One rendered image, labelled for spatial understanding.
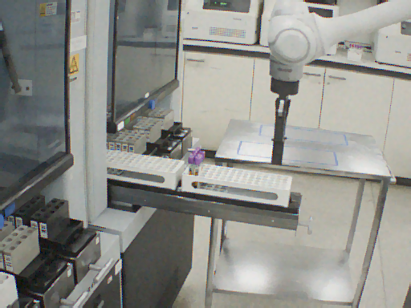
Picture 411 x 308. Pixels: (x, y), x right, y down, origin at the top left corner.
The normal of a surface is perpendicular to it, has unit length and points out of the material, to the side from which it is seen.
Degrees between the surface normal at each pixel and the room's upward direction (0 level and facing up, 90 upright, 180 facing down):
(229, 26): 90
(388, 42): 90
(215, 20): 90
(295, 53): 89
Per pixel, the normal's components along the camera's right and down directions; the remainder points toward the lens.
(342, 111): -0.23, 0.33
